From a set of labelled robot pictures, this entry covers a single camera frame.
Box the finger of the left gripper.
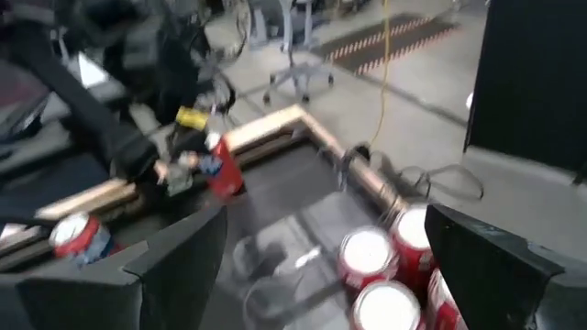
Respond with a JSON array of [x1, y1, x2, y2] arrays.
[[155, 150, 197, 199]]

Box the white paper sheet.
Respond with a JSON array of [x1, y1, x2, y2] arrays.
[[76, 50, 110, 89]]

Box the wooden table frame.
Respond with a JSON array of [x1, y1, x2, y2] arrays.
[[0, 104, 409, 258]]

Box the red Fanta strawberry can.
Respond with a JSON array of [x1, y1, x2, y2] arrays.
[[199, 131, 247, 201], [48, 211, 125, 267]]

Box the black orange striped floor mat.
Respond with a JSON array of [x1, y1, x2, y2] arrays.
[[316, 13, 461, 78]]

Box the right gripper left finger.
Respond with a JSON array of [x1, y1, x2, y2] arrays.
[[13, 204, 229, 330]]

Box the yellow tape strip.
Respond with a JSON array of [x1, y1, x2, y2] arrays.
[[175, 105, 210, 132]]

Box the yellow cable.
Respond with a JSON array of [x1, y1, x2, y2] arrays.
[[369, 0, 392, 146]]

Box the grey office chair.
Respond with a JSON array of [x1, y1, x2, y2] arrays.
[[247, 0, 336, 105]]

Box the red Coca-Cola can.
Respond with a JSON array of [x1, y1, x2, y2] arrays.
[[424, 268, 469, 330], [350, 280, 426, 330], [337, 226, 400, 299], [388, 203, 437, 294]]

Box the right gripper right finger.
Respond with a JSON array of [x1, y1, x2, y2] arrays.
[[424, 203, 587, 330]]

